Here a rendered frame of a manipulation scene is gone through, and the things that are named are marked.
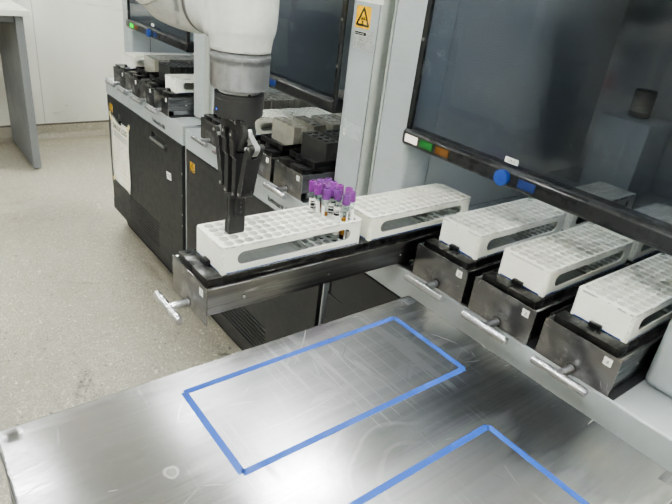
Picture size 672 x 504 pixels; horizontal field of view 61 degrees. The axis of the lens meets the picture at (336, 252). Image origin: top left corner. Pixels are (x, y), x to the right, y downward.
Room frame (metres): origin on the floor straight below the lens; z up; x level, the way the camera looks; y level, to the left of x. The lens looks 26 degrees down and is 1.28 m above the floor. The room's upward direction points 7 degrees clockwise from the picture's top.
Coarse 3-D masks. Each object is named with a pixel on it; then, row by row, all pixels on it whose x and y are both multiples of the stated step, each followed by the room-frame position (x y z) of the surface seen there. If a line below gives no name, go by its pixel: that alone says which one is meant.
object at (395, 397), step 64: (384, 320) 0.73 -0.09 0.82; (192, 384) 0.53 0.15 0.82; (256, 384) 0.55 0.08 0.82; (320, 384) 0.56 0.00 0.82; (384, 384) 0.58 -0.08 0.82; (448, 384) 0.59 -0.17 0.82; (512, 384) 0.61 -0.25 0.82; (0, 448) 0.40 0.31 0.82; (64, 448) 0.41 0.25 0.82; (128, 448) 0.42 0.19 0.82; (192, 448) 0.43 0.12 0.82; (256, 448) 0.45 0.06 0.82; (320, 448) 0.46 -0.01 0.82; (384, 448) 0.47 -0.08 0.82; (448, 448) 0.48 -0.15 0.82; (512, 448) 0.49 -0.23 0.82; (576, 448) 0.51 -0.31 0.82
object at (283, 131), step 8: (280, 120) 1.61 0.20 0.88; (272, 128) 1.63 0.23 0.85; (280, 128) 1.60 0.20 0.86; (288, 128) 1.57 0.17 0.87; (296, 128) 1.55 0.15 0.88; (272, 136) 1.63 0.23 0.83; (280, 136) 1.59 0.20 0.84; (288, 136) 1.56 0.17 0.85; (296, 136) 1.55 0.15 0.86; (288, 144) 1.56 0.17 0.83
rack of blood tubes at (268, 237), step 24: (264, 216) 0.96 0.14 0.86; (288, 216) 0.97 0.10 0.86; (312, 216) 0.98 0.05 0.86; (216, 240) 0.83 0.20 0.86; (240, 240) 0.85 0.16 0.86; (264, 240) 0.86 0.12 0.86; (288, 240) 0.89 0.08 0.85; (312, 240) 0.99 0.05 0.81; (336, 240) 0.98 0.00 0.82; (216, 264) 0.82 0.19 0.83; (240, 264) 0.83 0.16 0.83
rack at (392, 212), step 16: (384, 192) 1.16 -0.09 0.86; (400, 192) 1.18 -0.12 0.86; (416, 192) 1.19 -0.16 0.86; (432, 192) 1.20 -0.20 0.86; (448, 192) 1.21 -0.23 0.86; (368, 208) 1.06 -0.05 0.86; (384, 208) 1.08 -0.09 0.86; (400, 208) 1.09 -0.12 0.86; (416, 208) 1.09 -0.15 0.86; (432, 208) 1.12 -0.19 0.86; (448, 208) 1.21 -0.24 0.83; (464, 208) 1.19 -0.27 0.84; (368, 224) 1.01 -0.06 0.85; (384, 224) 1.12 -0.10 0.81; (400, 224) 1.13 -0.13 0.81; (416, 224) 1.10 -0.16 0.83; (432, 224) 1.13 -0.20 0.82; (368, 240) 1.01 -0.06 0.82
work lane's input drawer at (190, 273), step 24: (360, 240) 1.01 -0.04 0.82; (384, 240) 1.03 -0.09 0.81; (408, 240) 1.06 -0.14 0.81; (192, 264) 0.83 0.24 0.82; (288, 264) 0.88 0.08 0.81; (312, 264) 0.90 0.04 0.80; (336, 264) 0.94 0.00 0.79; (360, 264) 0.98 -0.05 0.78; (384, 264) 1.02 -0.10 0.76; (192, 288) 0.81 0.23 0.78; (216, 288) 0.78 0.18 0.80; (240, 288) 0.81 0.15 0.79; (264, 288) 0.84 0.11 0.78; (288, 288) 0.87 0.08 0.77; (168, 312) 0.78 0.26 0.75; (216, 312) 0.78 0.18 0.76
